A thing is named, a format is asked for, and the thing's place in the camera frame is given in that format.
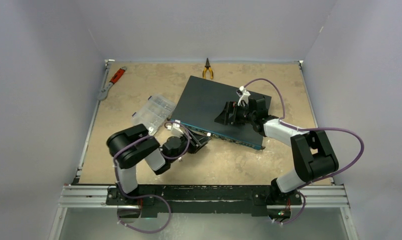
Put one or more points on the clear plastic organizer box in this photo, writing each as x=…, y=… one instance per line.
x=154, y=113

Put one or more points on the dark grey network switch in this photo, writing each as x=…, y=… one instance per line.
x=202, y=101

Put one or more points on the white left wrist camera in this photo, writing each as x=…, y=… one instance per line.
x=176, y=128

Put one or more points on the red handled adjustable wrench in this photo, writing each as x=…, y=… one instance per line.
x=103, y=94

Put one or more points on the aluminium frame rail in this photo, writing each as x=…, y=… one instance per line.
x=95, y=196

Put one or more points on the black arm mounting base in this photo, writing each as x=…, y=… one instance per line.
x=256, y=200

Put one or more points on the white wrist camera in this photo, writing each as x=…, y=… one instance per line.
x=244, y=95
x=176, y=128

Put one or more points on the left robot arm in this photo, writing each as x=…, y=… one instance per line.
x=131, y=146

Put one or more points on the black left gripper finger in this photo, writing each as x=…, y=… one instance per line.
x=200, y=143
x=200, y=137

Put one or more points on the yellow handled pliers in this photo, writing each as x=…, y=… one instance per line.
x=207, y=68

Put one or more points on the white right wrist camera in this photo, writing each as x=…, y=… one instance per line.
x=244, y=95

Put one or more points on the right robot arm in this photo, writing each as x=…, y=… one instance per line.
x=312, y=153

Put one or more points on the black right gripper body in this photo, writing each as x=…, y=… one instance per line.
x=243, y=115

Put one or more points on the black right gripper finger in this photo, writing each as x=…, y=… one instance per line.
x=231, y=107
x=225, y=117

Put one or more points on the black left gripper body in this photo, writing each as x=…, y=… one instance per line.
x=194, y=144

